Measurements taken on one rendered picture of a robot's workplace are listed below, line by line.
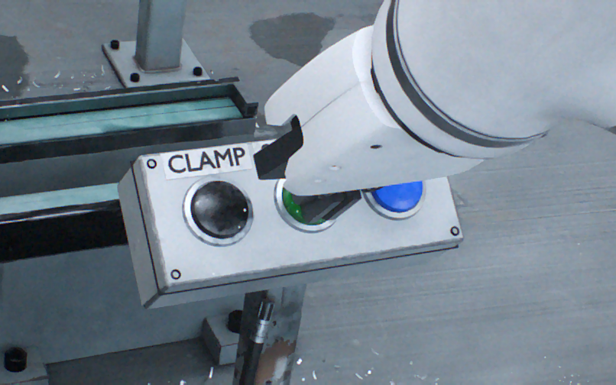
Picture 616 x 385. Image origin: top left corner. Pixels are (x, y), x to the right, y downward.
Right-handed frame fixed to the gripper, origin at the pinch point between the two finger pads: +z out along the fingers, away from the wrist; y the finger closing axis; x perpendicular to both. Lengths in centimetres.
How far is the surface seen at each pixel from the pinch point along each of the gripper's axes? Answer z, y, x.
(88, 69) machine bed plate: 59, -7, -29
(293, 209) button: 2.1, 1.2, 0.7
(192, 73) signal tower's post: 56, -15, -27
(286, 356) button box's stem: 12.4, -0.7, 6.6
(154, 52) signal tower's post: 55, -12, -29
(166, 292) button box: 3.8, 8.2, 3.5
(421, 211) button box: 2.8, -6.3, 1.6
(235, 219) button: 2.0, 4.4, 0.8
